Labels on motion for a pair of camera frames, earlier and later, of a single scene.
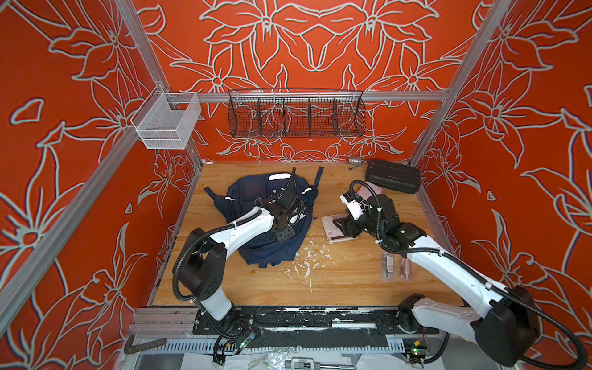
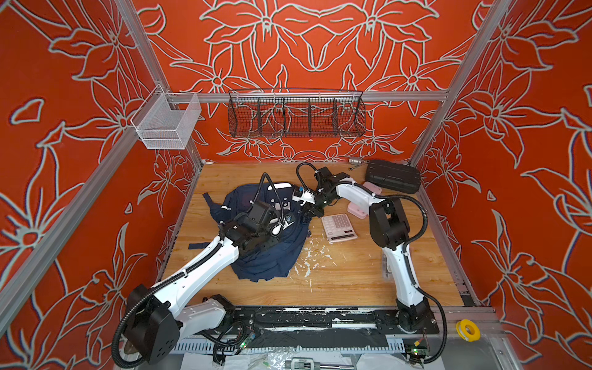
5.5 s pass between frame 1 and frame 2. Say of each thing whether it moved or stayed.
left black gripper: moved
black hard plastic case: stayed
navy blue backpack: moved
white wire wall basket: stayed
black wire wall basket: stayed
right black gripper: moved
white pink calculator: stayed
